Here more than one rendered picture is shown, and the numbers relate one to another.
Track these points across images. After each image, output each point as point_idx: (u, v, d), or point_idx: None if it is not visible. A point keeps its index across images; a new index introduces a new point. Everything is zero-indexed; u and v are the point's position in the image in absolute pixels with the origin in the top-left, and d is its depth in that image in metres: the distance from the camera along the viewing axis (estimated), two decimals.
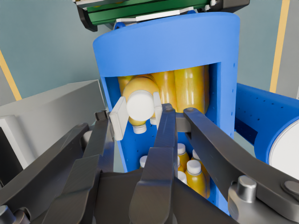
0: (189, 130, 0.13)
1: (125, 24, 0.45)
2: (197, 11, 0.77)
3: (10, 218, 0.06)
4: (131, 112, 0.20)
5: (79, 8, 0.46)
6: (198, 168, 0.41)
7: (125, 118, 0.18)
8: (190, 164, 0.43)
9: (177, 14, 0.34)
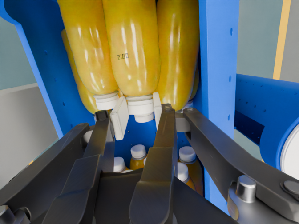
0: (188, 130, 0.13)
1: None
2: None
3: (10, 218, 0.06)
4: None
5: None
6: (184, 174, 0.29)
7: (125, 118, 0.18)
8: None
9: None
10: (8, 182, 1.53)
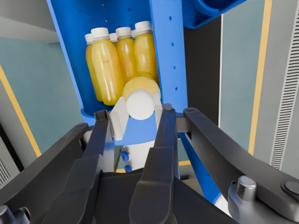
0: (189, 130, 0.13)
1: None
2: None
3: (10, 218, 0.06)
4: None
5: None
6: None
7: (125, 118, 0.18)
8: None
9: None
10: None
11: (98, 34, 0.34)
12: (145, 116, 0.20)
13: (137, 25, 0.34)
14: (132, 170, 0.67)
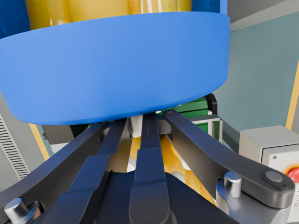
0: (168, 132, 0.13)
1: None
2: None
3: (23, 211, 0.06)
4: None
5: (215, 111, 0.46)
6: None
7: None
8: None
9: None
10: None
11: None
12: None
13: None
14: None
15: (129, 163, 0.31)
